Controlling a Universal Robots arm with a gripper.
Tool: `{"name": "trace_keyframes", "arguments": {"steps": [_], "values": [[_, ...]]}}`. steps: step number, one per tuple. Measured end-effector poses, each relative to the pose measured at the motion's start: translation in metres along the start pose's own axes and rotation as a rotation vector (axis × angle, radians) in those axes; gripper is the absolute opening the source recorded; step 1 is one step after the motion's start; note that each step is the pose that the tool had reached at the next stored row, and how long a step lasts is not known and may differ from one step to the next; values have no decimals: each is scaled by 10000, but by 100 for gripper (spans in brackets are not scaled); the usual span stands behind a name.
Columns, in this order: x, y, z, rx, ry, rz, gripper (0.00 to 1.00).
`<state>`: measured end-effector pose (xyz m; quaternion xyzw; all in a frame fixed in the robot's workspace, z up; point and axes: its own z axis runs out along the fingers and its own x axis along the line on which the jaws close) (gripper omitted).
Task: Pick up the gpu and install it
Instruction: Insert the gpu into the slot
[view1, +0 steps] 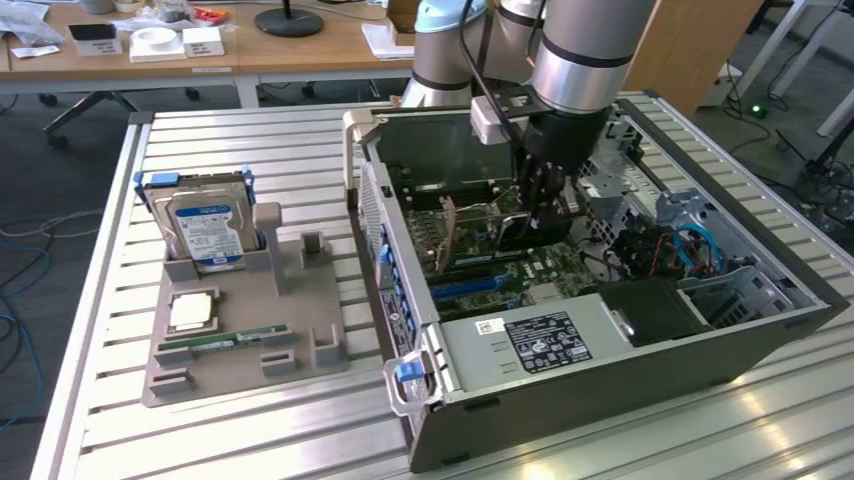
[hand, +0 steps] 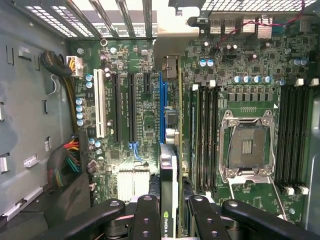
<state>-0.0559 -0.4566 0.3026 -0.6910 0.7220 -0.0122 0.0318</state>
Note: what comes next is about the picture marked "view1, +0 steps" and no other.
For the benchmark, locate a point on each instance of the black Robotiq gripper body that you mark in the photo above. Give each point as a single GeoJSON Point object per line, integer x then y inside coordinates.
{"type": "Point", "coordinates": [567, 140]}

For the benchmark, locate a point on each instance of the NVIDIA graphics card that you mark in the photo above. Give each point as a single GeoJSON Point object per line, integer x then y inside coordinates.
{"type": "Point", "coordinates": [515, 235]}

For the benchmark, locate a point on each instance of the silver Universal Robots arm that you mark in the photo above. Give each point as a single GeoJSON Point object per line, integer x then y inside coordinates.
{"type": "Point", "coordinates": [587, 50]}

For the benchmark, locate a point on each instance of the metal socket cover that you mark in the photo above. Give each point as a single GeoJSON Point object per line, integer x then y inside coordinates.
{"type": "Point", "coordinates": [507, 201]}

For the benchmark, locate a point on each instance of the perforated metal disk bay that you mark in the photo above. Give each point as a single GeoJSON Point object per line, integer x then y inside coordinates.
{"type": "Point", "coordinates": [614, 205]}

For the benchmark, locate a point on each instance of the green Dell motherboard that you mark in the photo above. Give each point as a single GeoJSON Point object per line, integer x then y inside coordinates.
{"type": "Point", "coordinates": [554, 265]}

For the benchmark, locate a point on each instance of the green RAM stick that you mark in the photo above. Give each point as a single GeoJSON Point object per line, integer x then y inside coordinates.
{"type": "Point", "coordinates": [223, 338]}
{"type": "Point", "coordinates": [494, 258]}

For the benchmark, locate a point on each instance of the silver chipset heat sink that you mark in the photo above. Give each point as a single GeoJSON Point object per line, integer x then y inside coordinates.
{"type": "Point", "coordinates": [547, 295]}

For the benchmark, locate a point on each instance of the blue expansion slot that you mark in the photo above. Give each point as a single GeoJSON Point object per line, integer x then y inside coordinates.
{"type": "Point", "coordinates": [467, 288]}

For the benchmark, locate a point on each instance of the wooden cabinet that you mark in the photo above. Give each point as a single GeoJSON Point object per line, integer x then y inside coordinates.
{"type": "Point", "coordinates": [700, 40]}

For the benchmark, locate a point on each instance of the grey power supply unit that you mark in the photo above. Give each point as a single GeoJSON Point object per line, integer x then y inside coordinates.
{"type": "Point", "coordinates": [480, 360]}

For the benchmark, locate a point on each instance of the white paper stack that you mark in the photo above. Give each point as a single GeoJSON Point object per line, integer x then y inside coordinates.
{"type": "Point", "coordinates": [383, 45]}

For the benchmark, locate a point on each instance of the cardboard box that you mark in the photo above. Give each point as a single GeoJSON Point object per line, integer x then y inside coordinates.
{"type": "Point", "coordinates": [400, 20]}

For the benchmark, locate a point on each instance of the black tripod stand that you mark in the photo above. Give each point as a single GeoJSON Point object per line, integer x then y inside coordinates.
{"type": "Point", "coordinates": [827, 150]}

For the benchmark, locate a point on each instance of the black open PC case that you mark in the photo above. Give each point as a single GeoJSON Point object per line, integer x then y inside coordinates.
{"type": "Point", "coordinates": [600, 415]}

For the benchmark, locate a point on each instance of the wooden office desk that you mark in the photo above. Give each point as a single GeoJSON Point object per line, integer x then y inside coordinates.
{"type": "Point", "coordinates": [300, 55]}
{"type": "Point", "coordinates": [67, 67]}

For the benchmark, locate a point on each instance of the black lamp base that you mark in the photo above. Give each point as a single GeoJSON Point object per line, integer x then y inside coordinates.
{"type": "Point", "coordinates": [288, 24]}

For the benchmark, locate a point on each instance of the grey plastic parts rack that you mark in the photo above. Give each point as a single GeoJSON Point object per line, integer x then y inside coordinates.
{"type": "Point", "coordinates": [247, 310]}

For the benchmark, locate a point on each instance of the hard disk with blue carrier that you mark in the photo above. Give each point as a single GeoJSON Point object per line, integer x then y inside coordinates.
{"type": "Point", "coordinates": [200, 235]}

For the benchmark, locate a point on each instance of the silver CPU chip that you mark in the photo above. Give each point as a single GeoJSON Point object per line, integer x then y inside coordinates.
{"type": "Point", "coordinates": [189, 312]}

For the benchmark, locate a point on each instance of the plain white box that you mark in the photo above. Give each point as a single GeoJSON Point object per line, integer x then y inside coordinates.
{"type": "Point", "coordinates": [201, 42]}

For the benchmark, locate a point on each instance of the red packet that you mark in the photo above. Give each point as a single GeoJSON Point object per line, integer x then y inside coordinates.
{"type": "Point", "coordinates": [208, 16]}

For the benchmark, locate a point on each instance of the white box holding tape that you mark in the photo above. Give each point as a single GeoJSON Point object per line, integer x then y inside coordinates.
{"type": "Point", "coordinates": [156, 55]}

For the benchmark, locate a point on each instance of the white tape roll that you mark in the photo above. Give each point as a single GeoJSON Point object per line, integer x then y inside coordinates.
{"type": "Point", "coordinates": [155, 37]}

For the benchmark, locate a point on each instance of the black chair base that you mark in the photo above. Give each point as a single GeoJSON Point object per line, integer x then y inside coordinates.
{"type": "Point", "coordinates": [73, 113]}

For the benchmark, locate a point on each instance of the white box with black insert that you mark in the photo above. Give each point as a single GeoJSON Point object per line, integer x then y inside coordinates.
{"type": "Point", "coordinates": [95, 40]}

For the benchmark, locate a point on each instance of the clear plastic bag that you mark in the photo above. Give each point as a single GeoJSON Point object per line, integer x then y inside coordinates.
{"type": "Point", "coordinates": [26, 25]}

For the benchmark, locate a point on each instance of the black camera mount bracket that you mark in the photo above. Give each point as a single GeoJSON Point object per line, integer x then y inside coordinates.
{"type": "Point", "coordinates": [527, 102]}

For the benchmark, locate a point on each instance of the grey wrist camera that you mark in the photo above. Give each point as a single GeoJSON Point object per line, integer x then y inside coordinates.
{"type": "Point", "coordinates": [487, 125]}

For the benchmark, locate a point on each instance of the white table frame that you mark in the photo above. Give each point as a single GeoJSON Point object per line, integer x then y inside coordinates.
{"type": "Point", "coordinates": [779, 45]}

